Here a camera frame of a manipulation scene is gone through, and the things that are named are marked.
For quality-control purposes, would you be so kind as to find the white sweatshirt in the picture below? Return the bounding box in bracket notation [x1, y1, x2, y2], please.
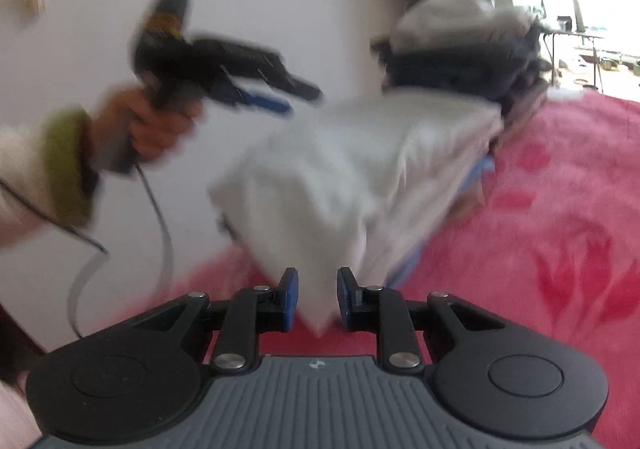
[209, 88, 503, 333]

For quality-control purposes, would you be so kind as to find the person left forearm sleeve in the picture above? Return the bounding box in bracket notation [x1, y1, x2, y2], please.
[1, 108, 99, 247]

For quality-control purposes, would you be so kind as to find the stack of folded clothes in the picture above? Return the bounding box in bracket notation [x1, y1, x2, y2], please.
[369, 0, 554, 290]

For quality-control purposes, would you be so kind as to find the folding table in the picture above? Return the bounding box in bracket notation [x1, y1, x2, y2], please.
[541, 30, 603, 92]

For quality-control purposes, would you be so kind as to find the person left hand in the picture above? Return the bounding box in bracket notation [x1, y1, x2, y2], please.
[87, 86, 204, 161]

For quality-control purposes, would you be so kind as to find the pink floral blanket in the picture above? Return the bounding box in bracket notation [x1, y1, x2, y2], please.
[98, 90, 640, 449]

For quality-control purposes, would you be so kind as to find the black cable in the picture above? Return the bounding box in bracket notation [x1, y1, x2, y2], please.
[0, 163, 177, 340]

